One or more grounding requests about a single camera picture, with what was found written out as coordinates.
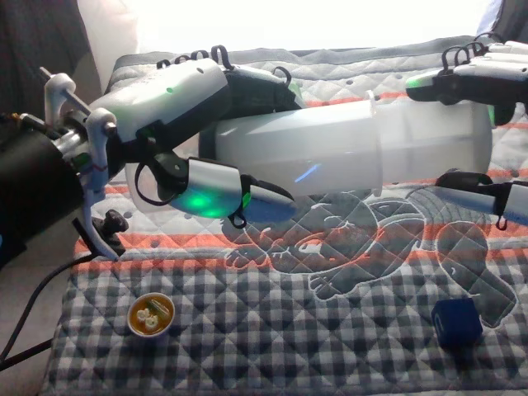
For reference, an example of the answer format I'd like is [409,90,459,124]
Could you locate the dark blue object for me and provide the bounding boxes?
[474,0,528,43]

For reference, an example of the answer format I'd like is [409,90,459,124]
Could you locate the black clamp mount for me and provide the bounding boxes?
[73,208,130,260]

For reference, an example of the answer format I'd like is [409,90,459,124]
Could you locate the dark grey fabric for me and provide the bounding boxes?
[0,0,100,120]

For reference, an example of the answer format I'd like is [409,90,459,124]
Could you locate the black cable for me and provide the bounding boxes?
[0,252,94,364]
[0,342,54,372]

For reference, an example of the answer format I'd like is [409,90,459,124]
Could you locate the blue cube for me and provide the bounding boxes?
[430,296,484,350]

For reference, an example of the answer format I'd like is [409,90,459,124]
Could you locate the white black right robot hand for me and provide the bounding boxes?
[406,32,528,230]

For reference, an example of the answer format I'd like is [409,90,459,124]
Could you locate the toy soup bowl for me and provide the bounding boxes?
[126,290,176,338]

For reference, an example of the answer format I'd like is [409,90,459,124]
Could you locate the grey quilt with bear print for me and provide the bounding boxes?
[39,36,528,396]

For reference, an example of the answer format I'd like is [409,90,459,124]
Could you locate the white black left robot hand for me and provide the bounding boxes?
[88,45,306,230]

